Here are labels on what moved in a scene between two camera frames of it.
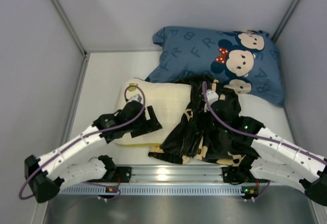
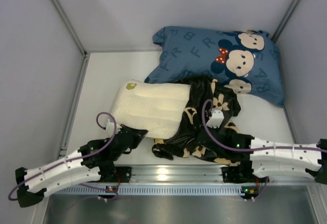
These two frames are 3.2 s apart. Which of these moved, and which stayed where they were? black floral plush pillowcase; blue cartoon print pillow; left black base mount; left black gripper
Moved: black floral plush pillowcase; left black gripper
Stayed: left black base mount; blue cartoon print pillow
